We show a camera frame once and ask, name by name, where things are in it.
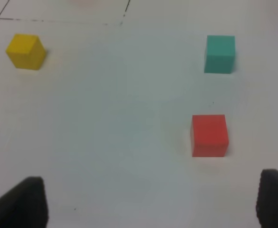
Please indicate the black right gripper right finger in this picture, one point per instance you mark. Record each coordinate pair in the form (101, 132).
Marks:
(267, 199)

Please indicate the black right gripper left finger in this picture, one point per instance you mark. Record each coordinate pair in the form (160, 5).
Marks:
(25, 205)

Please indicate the red cube block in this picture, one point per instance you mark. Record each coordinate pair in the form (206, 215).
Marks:
(209, 135)

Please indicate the yellow cube block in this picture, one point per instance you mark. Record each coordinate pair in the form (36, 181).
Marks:
(26, 52)

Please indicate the green cube block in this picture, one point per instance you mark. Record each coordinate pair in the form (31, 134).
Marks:
(220, 54)

